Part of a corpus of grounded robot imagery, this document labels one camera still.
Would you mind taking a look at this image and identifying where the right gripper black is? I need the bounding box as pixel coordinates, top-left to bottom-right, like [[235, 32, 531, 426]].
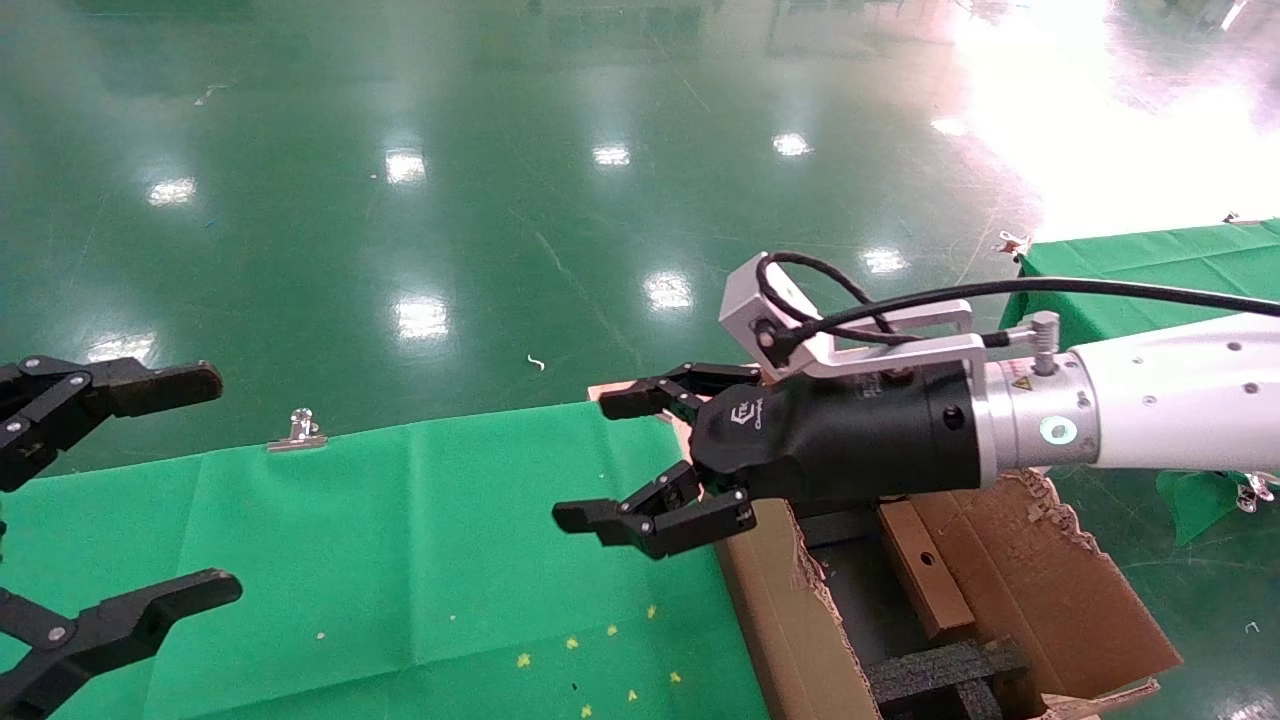
[[552, 362, 986, 561]]

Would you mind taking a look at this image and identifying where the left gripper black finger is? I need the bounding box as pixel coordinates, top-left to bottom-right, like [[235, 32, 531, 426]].
[[0, 570, 244, 720], [0, 356, 224, 493]]

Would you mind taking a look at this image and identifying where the small brown cardboard box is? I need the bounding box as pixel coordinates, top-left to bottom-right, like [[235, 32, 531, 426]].
[[878, 500, 977, 643]]

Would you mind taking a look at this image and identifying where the large open cardboard carton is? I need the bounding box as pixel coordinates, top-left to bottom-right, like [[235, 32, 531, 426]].
[[715, 468, 1184, 720]]

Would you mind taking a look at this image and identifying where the green table cloth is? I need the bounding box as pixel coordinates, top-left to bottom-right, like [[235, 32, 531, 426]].
[[0, 400, 771, 720], [1000, 220, 1280, 548]]

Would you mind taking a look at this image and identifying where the black foam insert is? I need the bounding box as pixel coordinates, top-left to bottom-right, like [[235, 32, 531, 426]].
[[865, 640, 1031, 720]]

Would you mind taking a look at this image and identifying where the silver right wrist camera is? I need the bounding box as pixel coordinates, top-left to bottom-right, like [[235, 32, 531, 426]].
[[720, 252, 1061, 381]]

